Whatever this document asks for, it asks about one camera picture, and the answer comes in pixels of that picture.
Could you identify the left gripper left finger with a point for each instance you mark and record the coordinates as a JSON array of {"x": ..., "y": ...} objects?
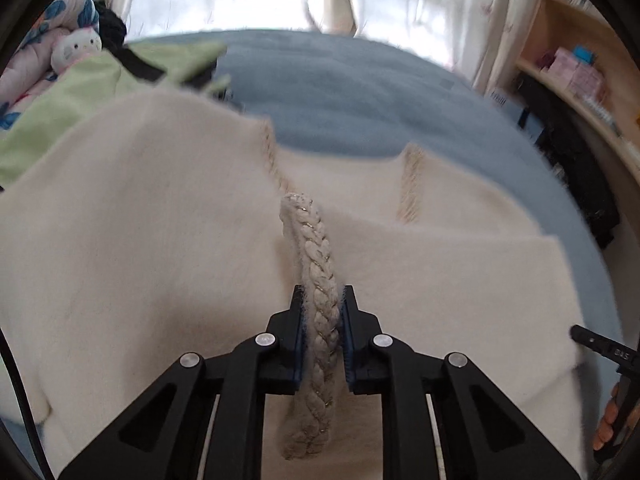
[{"x": 202, "y": 418}]

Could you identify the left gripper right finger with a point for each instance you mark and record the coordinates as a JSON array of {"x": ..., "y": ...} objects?
[{"x": 441, "y": 418}]

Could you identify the cream knit cardigan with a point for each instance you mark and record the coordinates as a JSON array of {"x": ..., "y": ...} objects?
[{"x": 153, "y": 229}]

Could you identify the person right hand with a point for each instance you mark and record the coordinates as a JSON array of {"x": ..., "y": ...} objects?
[{"x": 604, "y": 431}]

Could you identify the pink storage boxes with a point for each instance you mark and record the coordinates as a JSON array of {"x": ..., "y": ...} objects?
[{"x": 576, "y": 76}]

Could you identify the wooden shelf unit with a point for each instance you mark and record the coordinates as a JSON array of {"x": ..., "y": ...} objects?
[{"x": 573, "y": 52}]

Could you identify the green folded garment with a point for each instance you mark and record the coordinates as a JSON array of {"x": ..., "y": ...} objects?
[{"x": 94, "y": 82}]

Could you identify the white floral curtain right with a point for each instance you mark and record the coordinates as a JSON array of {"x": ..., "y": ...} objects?
[{"x": 477, "y": 39}]

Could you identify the blue bed blanket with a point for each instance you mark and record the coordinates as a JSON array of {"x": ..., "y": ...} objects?
[{"x": 353, "y": 97}]

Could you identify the floral rolled quilt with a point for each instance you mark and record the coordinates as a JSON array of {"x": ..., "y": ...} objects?
[{"x": 29, "y": 73}]

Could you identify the hello kitty plush toy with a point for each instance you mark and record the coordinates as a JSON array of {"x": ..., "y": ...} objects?
[{"x": 74, "y": 47}]

